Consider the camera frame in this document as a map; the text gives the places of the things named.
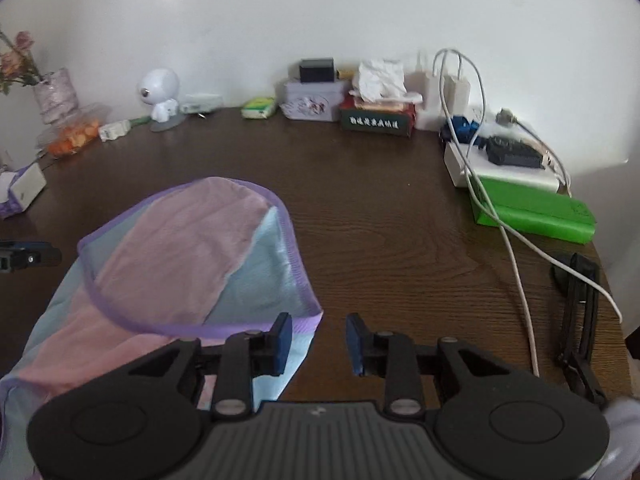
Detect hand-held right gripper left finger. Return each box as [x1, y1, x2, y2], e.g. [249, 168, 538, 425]
[126, 312, 294, 421]

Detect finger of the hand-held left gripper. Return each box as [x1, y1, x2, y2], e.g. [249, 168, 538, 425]
[0, 241, 62, 274]

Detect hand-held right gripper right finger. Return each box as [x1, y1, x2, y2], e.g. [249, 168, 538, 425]
[346, 312, 512, 419]

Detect pink blue purple garment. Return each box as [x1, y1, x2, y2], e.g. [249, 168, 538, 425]
[0, 176, 324, 480]

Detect white purple tissue box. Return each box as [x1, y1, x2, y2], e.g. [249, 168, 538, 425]
[0, 162, 48, 219]

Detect clear plastic box of oranges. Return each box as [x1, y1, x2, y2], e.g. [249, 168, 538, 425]
[37, 102, 114, 159]

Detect lilac glass vase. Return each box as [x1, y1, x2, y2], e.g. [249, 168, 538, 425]
[32, 67, 85, 126]

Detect dried pink flowers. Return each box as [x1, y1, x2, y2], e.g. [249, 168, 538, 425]
[0, 30, 42, 96]

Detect dark green tissue box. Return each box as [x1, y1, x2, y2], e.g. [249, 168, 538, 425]
[340, 95, 418, 139]

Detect white flat box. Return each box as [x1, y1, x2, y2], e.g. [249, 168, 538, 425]
[444, 140, 562, 194]

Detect white flat device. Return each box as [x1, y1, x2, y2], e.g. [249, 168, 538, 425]
[180, 93, 224, 115]

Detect green tissue packet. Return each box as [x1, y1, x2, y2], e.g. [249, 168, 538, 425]
[241, 97, 277, 121]

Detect lilac printed tin box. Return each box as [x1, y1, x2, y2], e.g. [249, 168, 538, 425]
[279, 80, 351, 123]

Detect black power adapter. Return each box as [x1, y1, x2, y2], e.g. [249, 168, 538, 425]
[486, 135, 547, 170]

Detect white tissue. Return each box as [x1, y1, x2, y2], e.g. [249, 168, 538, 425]
[348, 58, 424, 104]

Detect white power adapter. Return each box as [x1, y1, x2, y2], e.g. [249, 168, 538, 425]
[442, 74, 472, 116]

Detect black charger block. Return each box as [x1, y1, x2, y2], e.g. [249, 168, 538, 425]
[299, 58, 335, 84]

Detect white cable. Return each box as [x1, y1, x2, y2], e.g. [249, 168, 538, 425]
[452, 50, 624, 323]
[431, 48, 541, 377]

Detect white robot-shaped camera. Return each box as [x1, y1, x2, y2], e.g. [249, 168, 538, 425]
[135, 67, 187, 133]

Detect grey cable with connector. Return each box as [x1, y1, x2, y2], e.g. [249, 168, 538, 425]
[495, 108, 574, 197]

